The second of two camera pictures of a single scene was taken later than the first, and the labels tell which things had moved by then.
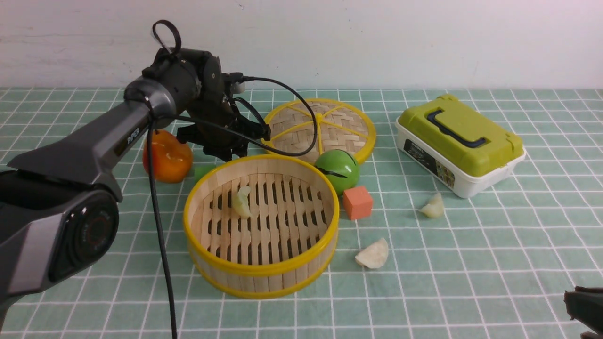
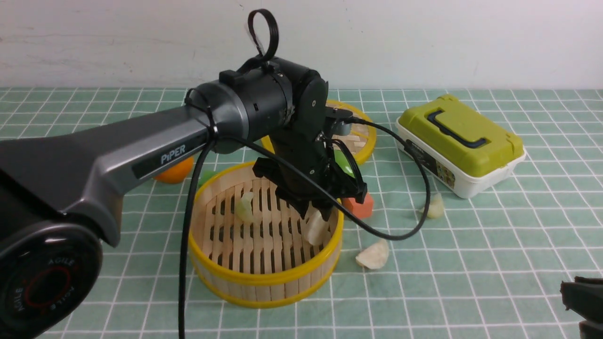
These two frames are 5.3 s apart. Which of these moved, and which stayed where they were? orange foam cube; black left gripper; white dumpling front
Moved: black left gripper
Stayed: white dumpling front; orange foam cube
